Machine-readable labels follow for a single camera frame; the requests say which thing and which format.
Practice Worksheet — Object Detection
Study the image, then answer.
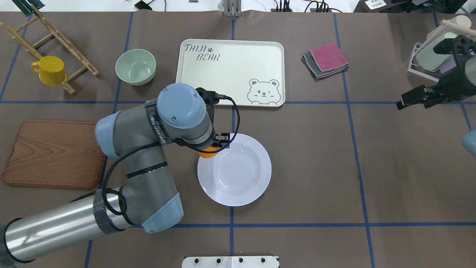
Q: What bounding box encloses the yellow mug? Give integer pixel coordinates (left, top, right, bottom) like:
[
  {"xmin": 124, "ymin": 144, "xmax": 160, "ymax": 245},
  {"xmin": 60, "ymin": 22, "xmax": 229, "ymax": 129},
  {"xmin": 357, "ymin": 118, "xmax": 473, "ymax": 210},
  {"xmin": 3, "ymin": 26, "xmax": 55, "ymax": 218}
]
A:
[{"xmin": 30, "ymin": 56, "xmax": 67, "ymax": 86}]

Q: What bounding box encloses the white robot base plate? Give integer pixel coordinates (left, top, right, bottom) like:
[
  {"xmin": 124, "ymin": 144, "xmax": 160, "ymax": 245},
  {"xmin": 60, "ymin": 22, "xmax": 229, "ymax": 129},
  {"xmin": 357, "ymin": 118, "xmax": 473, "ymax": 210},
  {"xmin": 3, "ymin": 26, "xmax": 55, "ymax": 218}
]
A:
[{"xmin": 181, "ymin": 256, "xmax": 280, "ymax": 268}]

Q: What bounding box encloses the pink folded cloth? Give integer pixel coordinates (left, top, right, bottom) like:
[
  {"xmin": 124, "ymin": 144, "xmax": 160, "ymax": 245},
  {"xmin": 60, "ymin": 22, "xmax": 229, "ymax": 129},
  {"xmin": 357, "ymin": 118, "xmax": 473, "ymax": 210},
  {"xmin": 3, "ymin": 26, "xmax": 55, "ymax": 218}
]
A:
[{"xmin": 309, "ymin": 43, "xmax": 349, "ymax": 72}]

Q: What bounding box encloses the wooden dish rack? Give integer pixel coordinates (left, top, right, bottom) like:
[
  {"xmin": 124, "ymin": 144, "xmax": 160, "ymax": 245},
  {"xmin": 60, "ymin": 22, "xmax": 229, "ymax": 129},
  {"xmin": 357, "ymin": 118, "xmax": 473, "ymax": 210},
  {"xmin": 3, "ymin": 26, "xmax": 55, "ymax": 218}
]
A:
[{"xmin": 0, "ymin": 4, "xmax": 100, "ymax": 95}]

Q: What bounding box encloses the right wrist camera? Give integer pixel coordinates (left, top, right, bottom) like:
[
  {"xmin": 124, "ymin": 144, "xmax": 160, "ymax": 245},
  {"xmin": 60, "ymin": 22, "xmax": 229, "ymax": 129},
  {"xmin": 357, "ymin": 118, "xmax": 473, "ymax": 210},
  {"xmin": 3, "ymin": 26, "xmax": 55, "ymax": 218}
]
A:
[{"xmin": 433, "ymin": 35, "xmax": 476, "ymax": 55}]

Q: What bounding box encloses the orange fruit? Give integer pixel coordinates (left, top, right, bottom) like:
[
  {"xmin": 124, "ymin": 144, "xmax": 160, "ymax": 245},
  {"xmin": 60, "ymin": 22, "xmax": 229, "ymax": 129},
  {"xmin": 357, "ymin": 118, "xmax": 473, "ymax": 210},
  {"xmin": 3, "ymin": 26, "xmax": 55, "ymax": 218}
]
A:
[{"xmin": 197, "ymin": 147, "xmax": 219, "ymax": 159}]

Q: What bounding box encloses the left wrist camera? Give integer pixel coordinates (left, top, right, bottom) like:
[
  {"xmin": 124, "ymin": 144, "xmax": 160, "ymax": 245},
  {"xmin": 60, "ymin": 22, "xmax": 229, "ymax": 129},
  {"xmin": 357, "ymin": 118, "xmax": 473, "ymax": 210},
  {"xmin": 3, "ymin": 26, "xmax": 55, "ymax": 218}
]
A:
[{"xmin": 195, "ymin": 87, "xmax": 229, "ymax": 105}]

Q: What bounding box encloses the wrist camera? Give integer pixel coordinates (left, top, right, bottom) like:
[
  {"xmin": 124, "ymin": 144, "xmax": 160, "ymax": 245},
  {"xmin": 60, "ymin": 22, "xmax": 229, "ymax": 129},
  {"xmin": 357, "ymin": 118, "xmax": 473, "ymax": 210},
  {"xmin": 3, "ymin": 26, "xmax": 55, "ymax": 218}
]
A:
[
  {"xmin": 433, "ymin": 35, "xmax": 476, "ymax": 55},
  {"xmin": 195, "ymin": 87, "xmax": 229, "ymax": 105}
]

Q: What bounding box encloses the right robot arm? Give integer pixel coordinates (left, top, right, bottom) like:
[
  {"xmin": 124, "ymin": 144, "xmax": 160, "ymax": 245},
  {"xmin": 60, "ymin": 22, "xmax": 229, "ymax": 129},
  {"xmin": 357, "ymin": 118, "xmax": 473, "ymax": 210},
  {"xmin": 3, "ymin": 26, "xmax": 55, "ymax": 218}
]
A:
[{"xmin": 396, "ymin": 54, "xmax": 476, "ymax": 156}]

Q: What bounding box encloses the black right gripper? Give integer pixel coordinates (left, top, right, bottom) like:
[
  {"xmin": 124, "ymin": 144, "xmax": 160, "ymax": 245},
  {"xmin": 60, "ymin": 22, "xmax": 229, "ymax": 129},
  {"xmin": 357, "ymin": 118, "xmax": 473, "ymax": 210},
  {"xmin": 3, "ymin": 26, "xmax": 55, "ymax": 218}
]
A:
[{"xmin": 396, "ymin": 69, "xmax": 470, "ymax": 110}]

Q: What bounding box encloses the green cup on rack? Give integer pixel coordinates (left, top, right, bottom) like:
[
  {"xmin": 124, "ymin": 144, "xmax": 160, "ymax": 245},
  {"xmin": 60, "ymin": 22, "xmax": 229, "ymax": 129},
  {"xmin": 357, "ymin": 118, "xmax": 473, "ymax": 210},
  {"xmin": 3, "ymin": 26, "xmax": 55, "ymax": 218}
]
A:
[{"xmin": 415, "ymin": 32, "xmax": 457, "ymax": 71}]

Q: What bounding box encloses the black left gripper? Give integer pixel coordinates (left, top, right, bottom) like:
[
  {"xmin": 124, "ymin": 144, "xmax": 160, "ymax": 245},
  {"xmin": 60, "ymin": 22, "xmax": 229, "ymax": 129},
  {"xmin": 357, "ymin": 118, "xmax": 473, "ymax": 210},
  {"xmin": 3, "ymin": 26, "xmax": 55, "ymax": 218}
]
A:
[{"xmin": 209, "ymin": 130, "xmax": 232, "ymax": 150}]

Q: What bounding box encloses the purple cup on rack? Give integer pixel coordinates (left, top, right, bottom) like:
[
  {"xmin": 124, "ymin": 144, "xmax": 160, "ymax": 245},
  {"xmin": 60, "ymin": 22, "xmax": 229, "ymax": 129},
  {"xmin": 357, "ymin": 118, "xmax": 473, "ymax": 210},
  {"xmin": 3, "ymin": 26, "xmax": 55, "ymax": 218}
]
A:
[{"xmin": 439, "ymin": 55, "xmax": 457, "ymax": 74}]

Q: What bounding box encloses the wooden cutting board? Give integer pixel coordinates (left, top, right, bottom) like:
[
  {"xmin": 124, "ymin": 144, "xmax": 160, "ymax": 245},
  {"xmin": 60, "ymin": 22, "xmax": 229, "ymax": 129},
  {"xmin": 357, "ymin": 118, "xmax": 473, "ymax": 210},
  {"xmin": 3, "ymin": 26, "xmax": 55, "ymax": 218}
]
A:
[{"xmin": 1, "ymin": 119, "xmax": 105, "ymax": 190}]

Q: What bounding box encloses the dark green cup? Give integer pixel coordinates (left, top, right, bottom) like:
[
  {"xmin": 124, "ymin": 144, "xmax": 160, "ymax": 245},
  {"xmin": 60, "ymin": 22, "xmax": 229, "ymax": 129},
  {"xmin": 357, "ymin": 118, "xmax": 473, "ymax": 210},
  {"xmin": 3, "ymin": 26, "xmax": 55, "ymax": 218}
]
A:
[{"xmin": 12, "ymin": 0, "xmax": 45, "ymax": 17}]

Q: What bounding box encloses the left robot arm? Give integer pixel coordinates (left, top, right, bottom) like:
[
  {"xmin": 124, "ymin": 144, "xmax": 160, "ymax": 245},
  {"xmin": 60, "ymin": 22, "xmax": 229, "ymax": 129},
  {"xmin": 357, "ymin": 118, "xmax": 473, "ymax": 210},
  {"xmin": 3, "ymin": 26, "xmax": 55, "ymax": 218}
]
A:
[{"xmin": 1, "ymin": 83, "xmax": 236, "ymax": 268}]

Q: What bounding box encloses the green bowl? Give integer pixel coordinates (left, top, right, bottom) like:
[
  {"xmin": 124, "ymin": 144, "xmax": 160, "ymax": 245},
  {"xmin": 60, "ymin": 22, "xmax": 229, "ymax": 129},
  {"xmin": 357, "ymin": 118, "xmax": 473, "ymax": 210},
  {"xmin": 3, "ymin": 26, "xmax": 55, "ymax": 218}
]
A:
[{"xmin": 115, "ymin": 49, "xmax": 157, "ymax": 86}]

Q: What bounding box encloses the white round plate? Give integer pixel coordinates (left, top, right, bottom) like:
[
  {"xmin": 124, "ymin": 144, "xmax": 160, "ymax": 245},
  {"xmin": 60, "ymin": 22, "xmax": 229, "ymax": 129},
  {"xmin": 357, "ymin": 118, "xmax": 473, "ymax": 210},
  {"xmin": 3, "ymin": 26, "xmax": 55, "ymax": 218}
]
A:
[{"xmin": 197, "ymin": 133, "xmax": 272, "ymax": 207}]

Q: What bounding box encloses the white wire cup rack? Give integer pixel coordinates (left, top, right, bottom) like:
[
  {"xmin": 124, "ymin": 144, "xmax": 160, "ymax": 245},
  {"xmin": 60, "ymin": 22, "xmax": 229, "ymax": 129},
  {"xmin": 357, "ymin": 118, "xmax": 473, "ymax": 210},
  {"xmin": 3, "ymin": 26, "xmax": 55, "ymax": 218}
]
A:
[{"xmin": 408, "ymin": 19, "xmax": 476, "ymax": 83}]

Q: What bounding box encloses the cream bear tray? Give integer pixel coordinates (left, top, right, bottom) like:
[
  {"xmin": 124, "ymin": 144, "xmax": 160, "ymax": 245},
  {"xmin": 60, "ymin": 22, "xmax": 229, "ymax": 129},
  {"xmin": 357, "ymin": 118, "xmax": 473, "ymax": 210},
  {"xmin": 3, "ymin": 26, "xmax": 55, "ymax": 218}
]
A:
[{"xmin": 176, "ymin": 39, "xmax": 286, "ymax": 107}]

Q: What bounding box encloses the cream cup on rack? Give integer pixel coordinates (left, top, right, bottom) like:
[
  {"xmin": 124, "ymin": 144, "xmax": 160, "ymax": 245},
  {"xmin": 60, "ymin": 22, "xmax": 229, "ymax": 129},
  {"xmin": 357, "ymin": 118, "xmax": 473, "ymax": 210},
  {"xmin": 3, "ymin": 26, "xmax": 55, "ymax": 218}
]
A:
[{"xmin": 427, "ymin": 15, "xmax": 472, "ymax": 40}]

